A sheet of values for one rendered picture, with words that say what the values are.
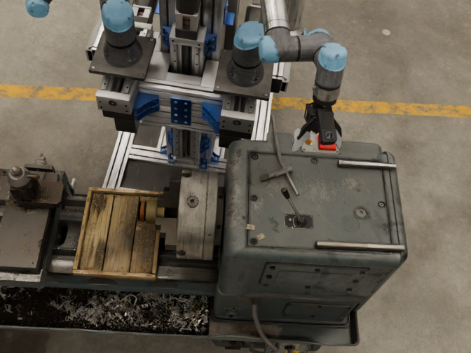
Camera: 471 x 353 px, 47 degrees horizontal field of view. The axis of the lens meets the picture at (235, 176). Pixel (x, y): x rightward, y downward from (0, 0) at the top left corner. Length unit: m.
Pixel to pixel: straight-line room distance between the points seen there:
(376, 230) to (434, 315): 1.45
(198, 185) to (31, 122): 1.95
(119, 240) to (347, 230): 0.87
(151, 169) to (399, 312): 1.57
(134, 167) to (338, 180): 1.49
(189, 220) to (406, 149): 2.15
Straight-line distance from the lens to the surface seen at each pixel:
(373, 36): 4.23
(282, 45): 1.56
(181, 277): 2.06
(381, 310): 3.10
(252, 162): 1.83
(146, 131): 3.18
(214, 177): 1.83
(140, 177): 3.01
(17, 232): 2.10
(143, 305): 2.36
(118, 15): 2.08
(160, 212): 1.89
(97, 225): 2.14
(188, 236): 1.78
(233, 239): 1.71
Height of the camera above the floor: 2.80
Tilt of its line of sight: 59 degrees down
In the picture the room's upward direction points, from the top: 9 degrees clockwise
